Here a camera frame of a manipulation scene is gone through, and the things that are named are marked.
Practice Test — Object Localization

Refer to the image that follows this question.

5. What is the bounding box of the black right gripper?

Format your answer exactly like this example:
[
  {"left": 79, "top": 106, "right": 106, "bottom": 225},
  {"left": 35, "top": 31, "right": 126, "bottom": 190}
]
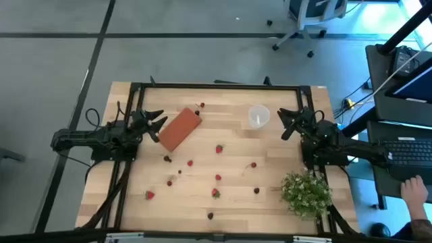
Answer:
[{"left": 277, "top": 107, "right": 320, "bottom": 136}]

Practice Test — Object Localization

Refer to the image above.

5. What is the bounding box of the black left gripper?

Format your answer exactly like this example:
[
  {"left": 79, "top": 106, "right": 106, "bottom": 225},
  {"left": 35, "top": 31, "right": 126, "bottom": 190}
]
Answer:
[{"left": 130, "top": 108, "right": 169, "bottom": 136}]

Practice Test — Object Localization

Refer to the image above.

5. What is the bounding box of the person's forearm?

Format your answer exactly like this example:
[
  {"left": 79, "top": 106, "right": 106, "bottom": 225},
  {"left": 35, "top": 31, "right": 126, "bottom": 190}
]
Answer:
[{"left": 410, "top": 207, "right": 432, "bottom": 241}]

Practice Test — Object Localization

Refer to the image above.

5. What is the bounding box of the orange-brown rectangular block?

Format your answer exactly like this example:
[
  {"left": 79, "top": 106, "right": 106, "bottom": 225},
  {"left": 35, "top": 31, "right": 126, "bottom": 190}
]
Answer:
[{"left": 157, "top": 107, "right": 203, "bottom": 153}]

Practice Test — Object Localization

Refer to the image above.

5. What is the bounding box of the clear plastic cup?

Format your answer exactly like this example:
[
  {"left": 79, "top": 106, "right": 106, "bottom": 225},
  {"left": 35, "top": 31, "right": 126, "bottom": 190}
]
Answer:
[{"left": 248, "top": 103, "right": 271, "bottom": 130}]

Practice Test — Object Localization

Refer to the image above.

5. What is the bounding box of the potted plant with white flowers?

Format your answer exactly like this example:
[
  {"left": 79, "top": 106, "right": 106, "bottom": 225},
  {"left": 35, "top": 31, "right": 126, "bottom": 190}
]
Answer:
[{"left": 280, "top": 168, "right": 333, "bottom": 220}]

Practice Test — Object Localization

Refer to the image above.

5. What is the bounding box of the black desk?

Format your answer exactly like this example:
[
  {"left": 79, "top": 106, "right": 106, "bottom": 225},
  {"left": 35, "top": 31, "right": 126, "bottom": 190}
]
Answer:
[
  {"left": 367, "top": 120, "right": 432, "bottom": 205},
  {"left": 365, "top": 43, "right": 432, "bottom": 128}
]

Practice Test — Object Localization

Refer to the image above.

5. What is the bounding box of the white office chair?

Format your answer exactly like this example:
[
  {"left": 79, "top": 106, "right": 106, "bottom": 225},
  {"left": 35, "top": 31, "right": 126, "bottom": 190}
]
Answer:
[{"left": 266, "top": 0, "right": 348, "bottom": 58}]

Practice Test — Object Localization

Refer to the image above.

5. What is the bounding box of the black laptop keyboard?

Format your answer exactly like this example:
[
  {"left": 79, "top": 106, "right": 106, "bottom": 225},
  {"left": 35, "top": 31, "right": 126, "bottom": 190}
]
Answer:
[{"left": 383, "top": 136, "right": 432, "bottom": 185}]

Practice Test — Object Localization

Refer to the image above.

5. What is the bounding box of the black power adapter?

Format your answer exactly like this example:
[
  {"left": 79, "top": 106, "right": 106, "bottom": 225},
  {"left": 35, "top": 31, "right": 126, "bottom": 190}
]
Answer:
[{"left": 391, "top": 46, "right": 421, "bottom": 77}]

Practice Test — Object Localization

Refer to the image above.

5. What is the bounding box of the monitor with blue screen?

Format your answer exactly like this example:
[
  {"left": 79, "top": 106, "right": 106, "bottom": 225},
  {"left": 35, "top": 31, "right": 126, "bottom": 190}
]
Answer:
[{"left": 384, "top": 57, "right": 432, "bottom": 105}]

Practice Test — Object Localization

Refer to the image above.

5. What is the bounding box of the person's hand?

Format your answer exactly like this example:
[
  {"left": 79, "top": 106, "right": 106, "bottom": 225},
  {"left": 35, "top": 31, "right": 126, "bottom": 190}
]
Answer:
[{"left": 400, "top": 174, "right": 429, "bottom": 212}]

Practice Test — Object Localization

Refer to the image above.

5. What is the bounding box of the black diagonal pole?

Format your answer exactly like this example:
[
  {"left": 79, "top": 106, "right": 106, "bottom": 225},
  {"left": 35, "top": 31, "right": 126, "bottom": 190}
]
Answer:
[{"left": 377, "top": 0, "right": 432, "bottom": 55}]

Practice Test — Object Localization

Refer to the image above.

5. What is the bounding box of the grey furniture leg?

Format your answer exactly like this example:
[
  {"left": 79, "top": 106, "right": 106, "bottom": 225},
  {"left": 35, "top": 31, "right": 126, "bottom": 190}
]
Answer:
[{"left": 0, "top": 147, "right": 26, "bottom": 163}]

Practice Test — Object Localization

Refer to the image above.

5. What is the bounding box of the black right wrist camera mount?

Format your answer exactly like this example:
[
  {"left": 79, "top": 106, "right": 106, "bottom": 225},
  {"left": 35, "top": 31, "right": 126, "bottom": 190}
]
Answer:
[{"left": 281, "top": 126, "right": 295, "bottom": 142}]

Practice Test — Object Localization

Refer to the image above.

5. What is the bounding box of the black floor cable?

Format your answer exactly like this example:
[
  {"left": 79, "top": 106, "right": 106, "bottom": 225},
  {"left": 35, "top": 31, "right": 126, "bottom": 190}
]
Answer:
[{"left": 332, "top": 77, "right": 375, "bottom": 126}]

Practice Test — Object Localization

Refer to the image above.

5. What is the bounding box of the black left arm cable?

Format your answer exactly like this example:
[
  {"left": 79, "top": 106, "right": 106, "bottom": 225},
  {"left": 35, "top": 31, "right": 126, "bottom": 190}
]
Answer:
[{"left": 84, "top": 101, "right": 126, "bottom": 131}]

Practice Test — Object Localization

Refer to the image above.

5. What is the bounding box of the white cable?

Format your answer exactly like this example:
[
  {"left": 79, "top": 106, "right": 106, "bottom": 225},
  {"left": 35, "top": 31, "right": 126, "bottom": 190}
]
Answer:
[{"left": 370, "top": 40, "right": 432, "bottom": 99}]

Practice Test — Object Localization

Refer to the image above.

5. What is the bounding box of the black rail with silver brackets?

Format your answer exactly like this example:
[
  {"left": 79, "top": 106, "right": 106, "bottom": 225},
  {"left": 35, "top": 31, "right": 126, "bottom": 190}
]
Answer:
[{"left": 0, "top": 228, "right": 432, "bottom": 243}]

